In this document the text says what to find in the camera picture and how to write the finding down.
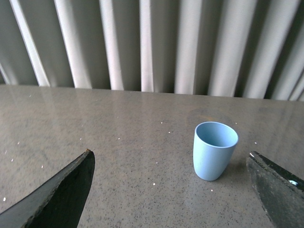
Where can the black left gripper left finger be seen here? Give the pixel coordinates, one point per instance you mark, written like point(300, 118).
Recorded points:
point(57, 203)

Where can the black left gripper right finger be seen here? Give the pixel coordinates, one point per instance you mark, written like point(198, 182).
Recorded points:
point(281, 193)

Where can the light blue plastic cup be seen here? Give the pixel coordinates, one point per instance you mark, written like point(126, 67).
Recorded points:
point(214, 144)

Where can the grey pleated curtain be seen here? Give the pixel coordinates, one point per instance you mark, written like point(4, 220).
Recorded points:
point(241, 48)

